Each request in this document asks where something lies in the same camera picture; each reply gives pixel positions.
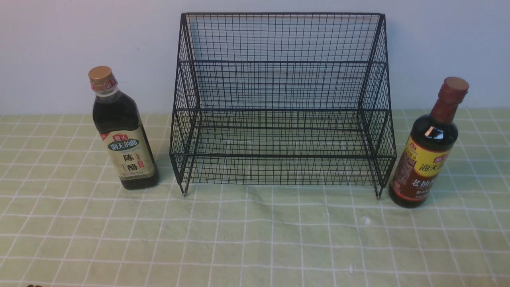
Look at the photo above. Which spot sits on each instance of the vinegar bottle gold cap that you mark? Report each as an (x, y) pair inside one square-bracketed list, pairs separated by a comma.
[(119, 124)]

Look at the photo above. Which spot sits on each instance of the soy sauce bottle red cap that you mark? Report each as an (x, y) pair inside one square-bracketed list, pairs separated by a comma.
[(431, 139)]

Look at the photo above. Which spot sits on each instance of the green checkered tablecloth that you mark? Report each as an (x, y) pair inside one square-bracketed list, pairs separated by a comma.
[(66, 221)]

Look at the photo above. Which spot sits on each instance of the black wire mesh rack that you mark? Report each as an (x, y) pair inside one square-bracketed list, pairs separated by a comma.
[(282, 98)]

